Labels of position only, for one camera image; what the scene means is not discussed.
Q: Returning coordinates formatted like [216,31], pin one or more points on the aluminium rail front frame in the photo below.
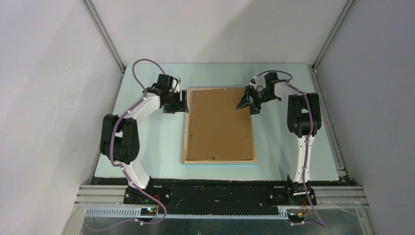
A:
[107,201]

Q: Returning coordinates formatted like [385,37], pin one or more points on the right aluminium corner post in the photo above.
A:
[333,32]

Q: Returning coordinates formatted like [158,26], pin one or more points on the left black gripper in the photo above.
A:
[180,106]

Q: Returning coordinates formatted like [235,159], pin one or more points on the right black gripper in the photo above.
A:
[254,106]

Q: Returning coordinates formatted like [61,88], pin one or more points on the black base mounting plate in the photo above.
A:
[219,197]

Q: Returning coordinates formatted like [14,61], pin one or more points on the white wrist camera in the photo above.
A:
[176,84]
[253,81]

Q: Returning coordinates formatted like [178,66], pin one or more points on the brown cardboard backing board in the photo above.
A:
[220,126]

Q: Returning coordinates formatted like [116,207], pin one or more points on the wooden picture frame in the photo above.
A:
[185,129]

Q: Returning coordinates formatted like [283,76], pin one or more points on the aluminium corner post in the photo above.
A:
[333,32]
[104,34]

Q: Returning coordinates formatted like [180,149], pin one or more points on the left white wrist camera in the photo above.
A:
[176,84]

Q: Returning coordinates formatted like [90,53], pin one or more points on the left aluminium corner post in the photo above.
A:
[104,34]

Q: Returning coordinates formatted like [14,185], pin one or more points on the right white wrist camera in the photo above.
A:
[253,81]

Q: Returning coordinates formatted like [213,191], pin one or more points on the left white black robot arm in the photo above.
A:
[119,136]

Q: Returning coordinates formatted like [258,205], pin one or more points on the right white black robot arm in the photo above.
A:
[303,119]

